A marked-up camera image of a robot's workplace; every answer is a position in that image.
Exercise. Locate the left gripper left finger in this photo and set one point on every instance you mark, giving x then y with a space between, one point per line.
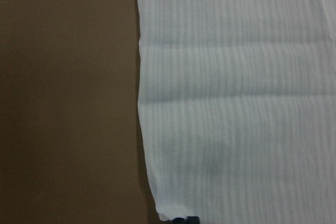
179 221

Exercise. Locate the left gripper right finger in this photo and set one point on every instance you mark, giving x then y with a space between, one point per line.
192 220

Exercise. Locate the light blue button-up shirt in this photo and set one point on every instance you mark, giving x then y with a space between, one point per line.
237 109

